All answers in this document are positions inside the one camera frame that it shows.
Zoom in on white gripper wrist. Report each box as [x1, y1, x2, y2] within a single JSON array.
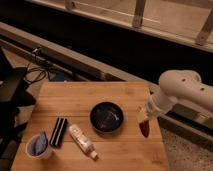
[[137, 93, 175, 123]]

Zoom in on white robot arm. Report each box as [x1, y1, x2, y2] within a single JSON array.
[[137, 70, 213, 124]]

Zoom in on dark ceramic bowl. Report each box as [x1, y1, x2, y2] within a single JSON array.
[[89, 101, 124, 134]]

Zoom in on wooden cutting board table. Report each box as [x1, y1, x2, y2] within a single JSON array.
[[11, 82, 169, 171]]

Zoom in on white tube bottle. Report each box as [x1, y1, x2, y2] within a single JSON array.
[[69, 124, 98, 160]]

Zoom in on black striped box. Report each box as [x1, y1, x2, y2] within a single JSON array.
[[49, 118, 68, 147]]

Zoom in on white cup with blue cloth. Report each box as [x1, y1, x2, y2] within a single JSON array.
[[25, 132, 52, 160]]

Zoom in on dark equipment at left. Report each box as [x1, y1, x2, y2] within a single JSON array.
[[0, 48, 36, 158]]

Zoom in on metal rail beam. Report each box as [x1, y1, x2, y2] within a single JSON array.
[[0, 21, 213, 141]]

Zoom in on black cables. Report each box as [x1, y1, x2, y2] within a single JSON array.
[[23, 46, 56, 84]]

